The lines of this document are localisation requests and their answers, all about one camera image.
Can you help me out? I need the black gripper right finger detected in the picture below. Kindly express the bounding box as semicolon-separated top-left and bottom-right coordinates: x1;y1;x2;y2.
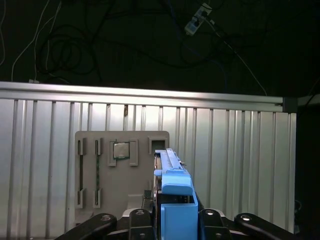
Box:
198;208;299;240

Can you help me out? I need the white power strip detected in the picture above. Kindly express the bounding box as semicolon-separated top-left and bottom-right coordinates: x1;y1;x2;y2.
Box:
184;1;214;36

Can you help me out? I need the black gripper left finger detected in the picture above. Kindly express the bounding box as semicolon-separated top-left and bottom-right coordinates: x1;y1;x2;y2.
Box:
53;208;154;240

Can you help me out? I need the hard disk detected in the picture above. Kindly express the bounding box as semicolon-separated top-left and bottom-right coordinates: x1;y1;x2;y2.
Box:
152;147;206;240

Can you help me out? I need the silver CPU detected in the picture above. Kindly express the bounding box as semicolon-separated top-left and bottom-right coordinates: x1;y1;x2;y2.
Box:
113;141;131;159

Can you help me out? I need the grey parts rack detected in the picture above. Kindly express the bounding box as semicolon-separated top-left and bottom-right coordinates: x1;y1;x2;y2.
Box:
74;130;171;226

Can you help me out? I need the black table corner bracket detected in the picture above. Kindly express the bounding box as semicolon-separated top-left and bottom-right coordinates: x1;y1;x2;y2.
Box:
282;96;298;114

